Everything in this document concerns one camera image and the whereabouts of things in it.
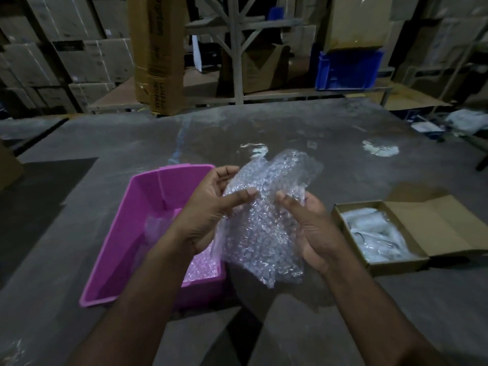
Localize flat cardboard sheet with tape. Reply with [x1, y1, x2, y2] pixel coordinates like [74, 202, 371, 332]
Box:
[324, 0, 393, 53]

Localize pink plastic bin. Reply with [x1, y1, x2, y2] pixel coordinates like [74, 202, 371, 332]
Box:
[79, 163, 228, 311]

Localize blue plastic crate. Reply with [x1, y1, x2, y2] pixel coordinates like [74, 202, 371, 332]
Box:
[314, 49, 385, 91]

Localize person's right hand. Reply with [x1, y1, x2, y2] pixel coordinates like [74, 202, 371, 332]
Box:
[275, 190, 352, 278]

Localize large brown cardboard carton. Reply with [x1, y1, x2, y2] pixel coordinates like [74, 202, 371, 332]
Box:
[0, 143, 26, 191]

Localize grey metal storage rack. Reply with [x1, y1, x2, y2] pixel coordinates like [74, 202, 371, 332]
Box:
[87, 0, 393, 113]

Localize person's left hand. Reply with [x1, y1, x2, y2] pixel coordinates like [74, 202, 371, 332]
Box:
[171, 165, 259, 257]

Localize white paper sheet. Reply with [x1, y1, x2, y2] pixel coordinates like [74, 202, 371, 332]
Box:
[192, 35, 203, 72]

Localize clear bubble wrap sheet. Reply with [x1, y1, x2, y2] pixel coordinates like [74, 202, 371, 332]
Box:
[211, 149, 325, 289]

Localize white plastic bag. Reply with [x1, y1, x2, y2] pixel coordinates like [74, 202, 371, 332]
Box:
[444, 109, 488, 136]

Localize flattened printed cardboard sheet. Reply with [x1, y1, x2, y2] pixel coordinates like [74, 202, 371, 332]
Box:
[365, 83, 452, 111]

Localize pile of bubble wrap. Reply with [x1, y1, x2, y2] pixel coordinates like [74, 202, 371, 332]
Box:
[143, 213, 224, 283]

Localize tall narrow cardboard carton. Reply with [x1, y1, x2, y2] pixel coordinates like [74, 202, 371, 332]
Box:
[126, 0, 190, 117]

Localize bubble items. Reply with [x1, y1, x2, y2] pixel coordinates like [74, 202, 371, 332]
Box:
[354, 228, 419, 264]

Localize person's right forearm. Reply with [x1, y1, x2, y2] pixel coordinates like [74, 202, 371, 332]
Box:
[324, 255, 452, 366]

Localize person's left forearm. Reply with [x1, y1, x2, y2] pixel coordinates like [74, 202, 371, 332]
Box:
[67, 239, 195, 366]

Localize open brown carton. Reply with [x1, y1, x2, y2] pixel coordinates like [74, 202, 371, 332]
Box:
[242, 43, 290, 94]

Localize blue and white product box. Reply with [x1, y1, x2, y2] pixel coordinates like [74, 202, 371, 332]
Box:
[411, 119, 446, 140]

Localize small brown cardboard box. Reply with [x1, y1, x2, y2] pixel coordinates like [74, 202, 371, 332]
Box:
[331, 182, 488, 278]

